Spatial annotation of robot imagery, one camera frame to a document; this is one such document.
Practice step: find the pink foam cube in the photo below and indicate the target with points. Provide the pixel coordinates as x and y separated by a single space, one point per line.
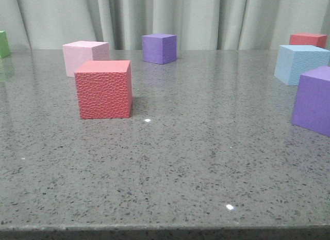
76 53

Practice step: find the green foam cube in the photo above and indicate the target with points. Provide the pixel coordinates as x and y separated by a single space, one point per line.
4 46

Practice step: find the near purple foam cube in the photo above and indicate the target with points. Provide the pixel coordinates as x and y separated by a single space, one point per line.
311 108

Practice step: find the light blue foam cube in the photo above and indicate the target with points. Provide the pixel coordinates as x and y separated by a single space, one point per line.
293 60

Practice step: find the far purple foam cube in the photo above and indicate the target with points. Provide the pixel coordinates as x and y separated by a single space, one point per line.
159 48

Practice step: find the far red foam cube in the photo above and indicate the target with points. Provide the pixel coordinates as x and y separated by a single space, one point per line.
318 40

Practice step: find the large red foam cube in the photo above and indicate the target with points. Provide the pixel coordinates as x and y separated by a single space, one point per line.
104 89

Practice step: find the grey-green curtain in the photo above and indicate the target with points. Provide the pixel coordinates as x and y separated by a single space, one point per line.
198 24

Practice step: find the purple foam cube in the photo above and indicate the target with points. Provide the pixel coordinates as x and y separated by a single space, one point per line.
159 48
311 108

